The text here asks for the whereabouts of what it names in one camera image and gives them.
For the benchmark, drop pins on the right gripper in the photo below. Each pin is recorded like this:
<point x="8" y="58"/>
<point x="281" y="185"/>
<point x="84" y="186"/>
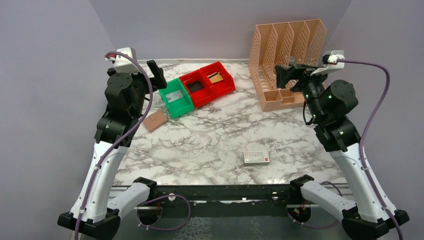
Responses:
<point x="285" y="75"/>

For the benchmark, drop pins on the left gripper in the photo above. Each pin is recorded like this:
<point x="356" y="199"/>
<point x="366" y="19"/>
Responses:
<point x="158" y="81"/>

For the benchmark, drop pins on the tan leather card holder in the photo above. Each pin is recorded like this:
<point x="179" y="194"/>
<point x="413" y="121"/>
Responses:
<point x="155" y="120"/>

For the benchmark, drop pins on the red plastic bin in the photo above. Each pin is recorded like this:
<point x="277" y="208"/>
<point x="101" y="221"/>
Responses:
<point x="202" y="97"/>
<point x="222" y="83"/>

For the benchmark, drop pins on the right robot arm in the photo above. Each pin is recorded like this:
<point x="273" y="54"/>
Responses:
<point x="371" y="214"/>

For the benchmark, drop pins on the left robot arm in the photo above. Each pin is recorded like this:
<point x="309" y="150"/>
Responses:
<point x="129" y="92"/>

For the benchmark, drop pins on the silver card in green bin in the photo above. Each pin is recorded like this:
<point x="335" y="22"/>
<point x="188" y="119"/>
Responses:
<point x="173" y="96"/>

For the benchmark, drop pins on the black cards stack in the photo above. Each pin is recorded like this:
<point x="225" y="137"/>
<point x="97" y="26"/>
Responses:
<point x="195" y="86"/>

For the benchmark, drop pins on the gold cards stack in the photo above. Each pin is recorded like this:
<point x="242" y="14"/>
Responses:
<point x="215" y="77"/>

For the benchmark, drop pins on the green plastic bin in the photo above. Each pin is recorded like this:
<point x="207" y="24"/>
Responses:
<point x="179" y="107"/>

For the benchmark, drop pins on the peach file organizer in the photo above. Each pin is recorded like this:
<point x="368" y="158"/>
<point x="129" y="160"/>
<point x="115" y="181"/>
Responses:
<point x="273" y="44"/>

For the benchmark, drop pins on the white small box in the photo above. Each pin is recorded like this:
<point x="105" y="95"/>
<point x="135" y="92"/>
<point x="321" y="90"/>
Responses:
<point x="256" y="158"/>

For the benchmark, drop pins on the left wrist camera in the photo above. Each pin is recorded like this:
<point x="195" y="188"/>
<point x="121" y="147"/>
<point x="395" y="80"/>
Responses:
<point x="124" y="59"/>

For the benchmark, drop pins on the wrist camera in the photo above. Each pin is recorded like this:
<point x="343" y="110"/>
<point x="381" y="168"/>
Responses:
<point x="332" y="62"/>
<point x="124" y="59"/>

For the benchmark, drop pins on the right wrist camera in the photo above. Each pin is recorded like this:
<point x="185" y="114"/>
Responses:
<point x="332" y="62"/>

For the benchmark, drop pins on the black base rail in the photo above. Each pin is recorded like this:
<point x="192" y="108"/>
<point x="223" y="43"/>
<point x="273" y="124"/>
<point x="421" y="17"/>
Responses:
<point x="214" y="201"/>

